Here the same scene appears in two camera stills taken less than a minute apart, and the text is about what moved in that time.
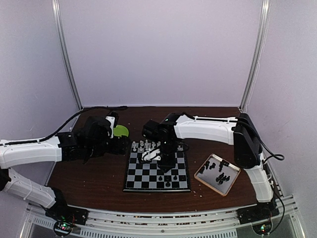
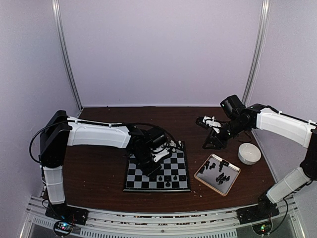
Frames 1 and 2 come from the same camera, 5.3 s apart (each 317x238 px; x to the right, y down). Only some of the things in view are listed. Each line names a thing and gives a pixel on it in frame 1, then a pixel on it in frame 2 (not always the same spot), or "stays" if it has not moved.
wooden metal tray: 218,174 stays
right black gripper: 169,164 -> 213,138
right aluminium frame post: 265,17 stays
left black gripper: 120,146 -> 147,172
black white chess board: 147,176 stays
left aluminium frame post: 57,16 stays
